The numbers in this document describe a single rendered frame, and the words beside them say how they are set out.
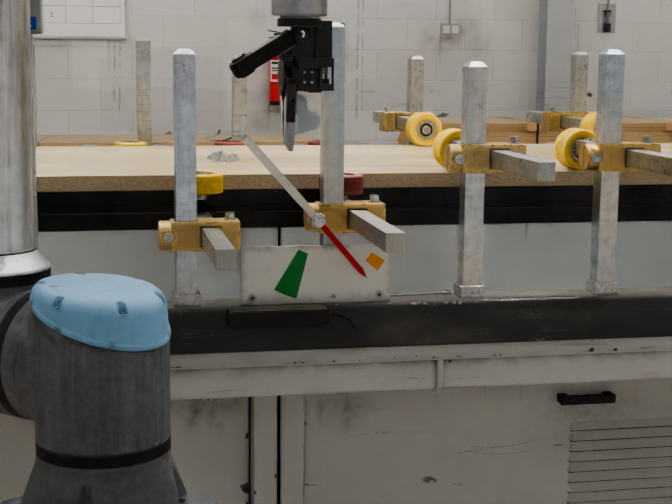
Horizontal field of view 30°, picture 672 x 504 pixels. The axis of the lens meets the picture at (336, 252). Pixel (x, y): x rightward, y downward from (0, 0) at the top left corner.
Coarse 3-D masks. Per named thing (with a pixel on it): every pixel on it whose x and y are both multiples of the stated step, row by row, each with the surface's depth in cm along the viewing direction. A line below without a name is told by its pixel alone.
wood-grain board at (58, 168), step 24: (528, 144) 312; (552, 144) 313; (48, 168) 239; (72, 168) 240; (96, 168) 240; (120, 168) 240; (144, 168) 241; (168, 168) 241; (216, 168) 242; (240, 168) 243; (264, 168) 243; (288, 168) 244; (312, 168) 244; (360, 168) 245; (384, 168) 246; (408, 168) 246; (432, 168) 247
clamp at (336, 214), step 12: (312, 204) 214; (324, 204) 213; (336, 204) 213; (348, 204) 213; (360, 204) 214; (372, 204) 214; (384, 204) 214; (336, 216) 213; (348, 216) 214; (384, 216) 215; (312, 228) 213; (336, 228) 214; (348, 228) 214
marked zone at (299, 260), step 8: (296, 256) 213; (304, 256) 213; (296, 264) 213; (304, 264) 213; (288, 272) 213; (296, 272) 213; (280, 280) 213; (288, 280) 213; (296, 280) 214; (280, 288) 213; (288, 288) 214; (296, 288) 214; (296, 296) 214
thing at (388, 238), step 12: (360, 216) 205; (372, 216) 205; (360, 228) 204; (372, 228) 196; (384, 228) 192; (396, 228) 192; (372, 240) 196; (384, 240) 188; (396, 240) 188; (396, 252) 188
